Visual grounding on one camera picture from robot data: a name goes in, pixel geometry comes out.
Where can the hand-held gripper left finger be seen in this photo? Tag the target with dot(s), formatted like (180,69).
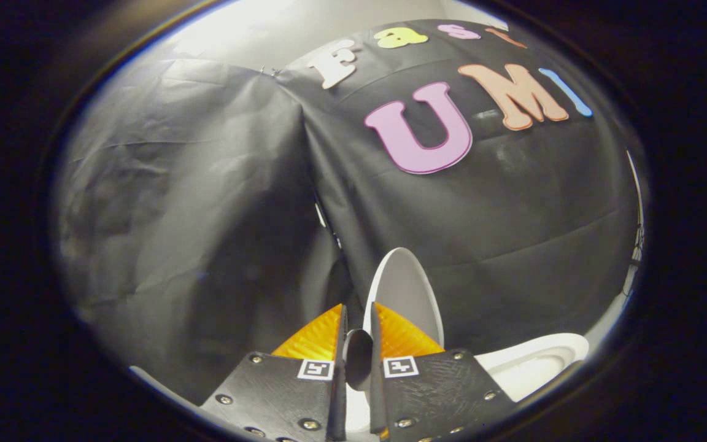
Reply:
(280,399)

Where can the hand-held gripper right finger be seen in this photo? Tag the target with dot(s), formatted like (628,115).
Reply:
(439,393)

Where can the white toilet lid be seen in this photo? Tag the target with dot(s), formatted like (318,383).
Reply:
(405,288)

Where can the white toilet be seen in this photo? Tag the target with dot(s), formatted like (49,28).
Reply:
(531,362)

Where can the black backdrop cloth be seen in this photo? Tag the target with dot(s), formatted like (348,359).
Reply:
(237,202)

